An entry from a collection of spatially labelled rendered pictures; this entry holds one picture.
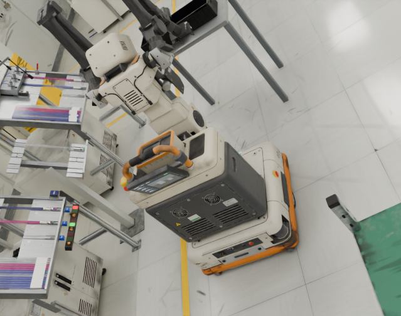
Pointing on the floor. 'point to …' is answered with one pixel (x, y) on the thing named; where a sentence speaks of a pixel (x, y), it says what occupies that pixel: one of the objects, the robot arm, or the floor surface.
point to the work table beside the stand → (213, 25)
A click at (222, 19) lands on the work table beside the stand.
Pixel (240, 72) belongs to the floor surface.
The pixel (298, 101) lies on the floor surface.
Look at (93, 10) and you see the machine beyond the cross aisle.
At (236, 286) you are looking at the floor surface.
